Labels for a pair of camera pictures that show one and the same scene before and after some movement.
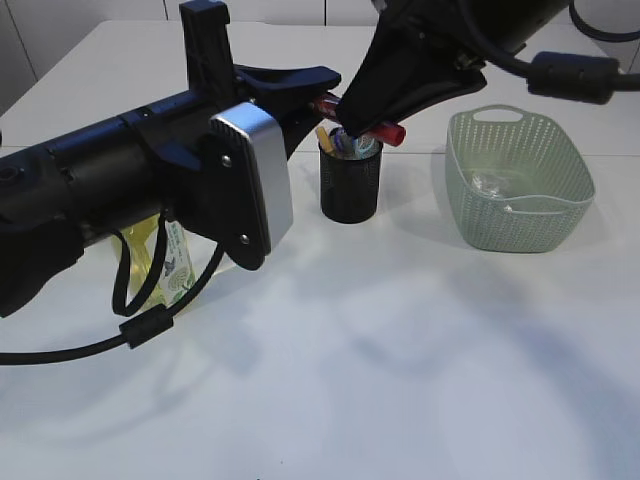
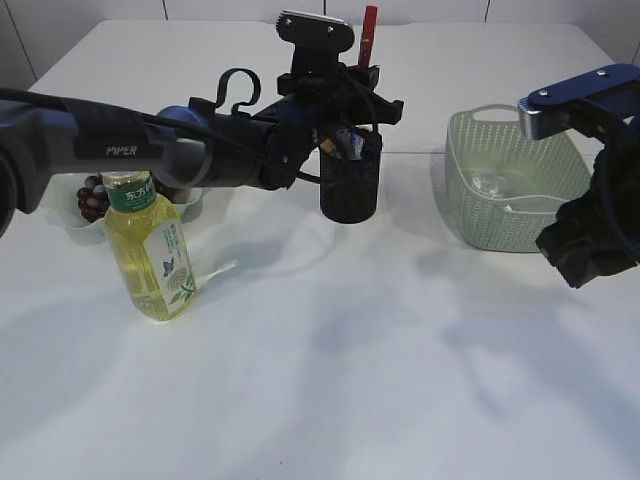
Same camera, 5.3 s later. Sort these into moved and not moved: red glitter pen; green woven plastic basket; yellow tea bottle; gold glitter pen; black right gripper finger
Moved: red glitter pen; black right gripper finger
Not moved: yellow tea bottle; gold glitter pen; green woven plastic basket
